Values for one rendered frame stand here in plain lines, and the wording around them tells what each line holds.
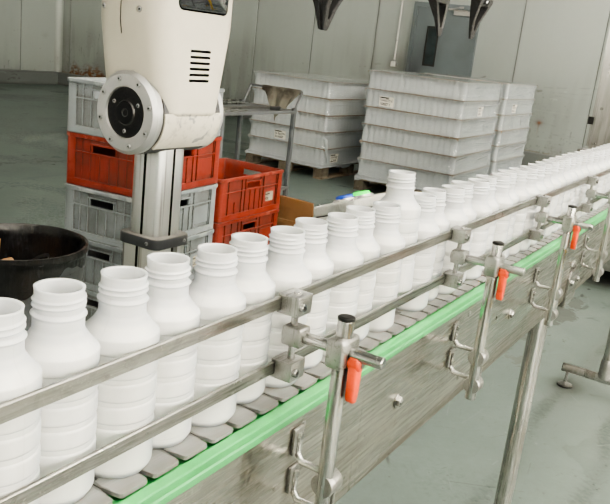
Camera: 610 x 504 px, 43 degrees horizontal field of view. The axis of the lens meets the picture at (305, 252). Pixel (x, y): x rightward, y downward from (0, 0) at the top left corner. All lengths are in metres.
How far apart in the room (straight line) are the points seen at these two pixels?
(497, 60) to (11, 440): 10.99
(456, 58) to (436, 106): 4.20
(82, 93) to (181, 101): 1.85
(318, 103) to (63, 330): 7.53
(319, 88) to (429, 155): 1.41
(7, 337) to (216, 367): 0.23
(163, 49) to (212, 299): 0.85
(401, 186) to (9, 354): 0.63
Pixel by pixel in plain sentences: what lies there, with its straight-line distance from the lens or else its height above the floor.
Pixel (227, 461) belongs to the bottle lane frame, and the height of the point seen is 0.98.
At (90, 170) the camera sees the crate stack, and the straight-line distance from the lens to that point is 3.35.
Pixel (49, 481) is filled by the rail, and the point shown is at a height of 1.04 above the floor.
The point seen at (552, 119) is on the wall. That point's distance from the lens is 11.15.
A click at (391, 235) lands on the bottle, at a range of 0.98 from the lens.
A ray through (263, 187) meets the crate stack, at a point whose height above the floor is 0.58.
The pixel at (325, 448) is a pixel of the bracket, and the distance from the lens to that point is 0.78.
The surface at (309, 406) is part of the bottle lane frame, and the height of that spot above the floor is 0.99.
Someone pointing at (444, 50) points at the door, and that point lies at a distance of 11.61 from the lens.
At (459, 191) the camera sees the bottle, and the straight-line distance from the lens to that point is 1.19.
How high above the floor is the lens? 1.35
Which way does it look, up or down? 15 degrees down
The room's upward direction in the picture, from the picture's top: 7 degrees clockwise
